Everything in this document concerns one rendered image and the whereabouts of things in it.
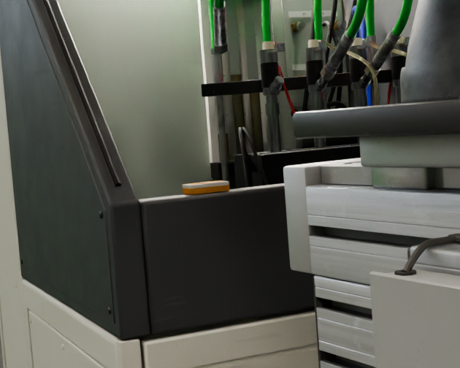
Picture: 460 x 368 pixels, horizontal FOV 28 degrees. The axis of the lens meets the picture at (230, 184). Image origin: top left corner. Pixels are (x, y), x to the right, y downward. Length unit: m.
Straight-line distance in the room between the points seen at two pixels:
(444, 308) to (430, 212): 0.19
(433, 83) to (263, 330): 0.59
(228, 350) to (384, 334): 0.64
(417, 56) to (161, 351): 0.58
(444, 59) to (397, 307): 0.19
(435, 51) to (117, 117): 1.06
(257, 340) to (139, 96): 0.63
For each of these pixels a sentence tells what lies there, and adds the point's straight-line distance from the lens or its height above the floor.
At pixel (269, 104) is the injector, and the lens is 1.41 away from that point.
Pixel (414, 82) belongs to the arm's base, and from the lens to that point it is 0.63.
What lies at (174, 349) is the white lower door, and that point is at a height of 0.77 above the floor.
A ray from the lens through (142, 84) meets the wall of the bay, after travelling 1.64.
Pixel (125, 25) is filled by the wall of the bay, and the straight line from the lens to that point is 1.64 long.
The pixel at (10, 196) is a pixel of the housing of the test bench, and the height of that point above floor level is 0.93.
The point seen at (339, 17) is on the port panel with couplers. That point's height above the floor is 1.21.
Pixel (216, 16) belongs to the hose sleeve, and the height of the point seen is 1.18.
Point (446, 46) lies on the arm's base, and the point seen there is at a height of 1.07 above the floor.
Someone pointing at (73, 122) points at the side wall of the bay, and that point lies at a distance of 1.18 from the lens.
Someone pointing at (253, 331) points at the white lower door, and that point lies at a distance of 1.14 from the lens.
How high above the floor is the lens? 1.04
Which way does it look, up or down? 4 degrees down
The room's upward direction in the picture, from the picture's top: 4 degrees counter-clockwise
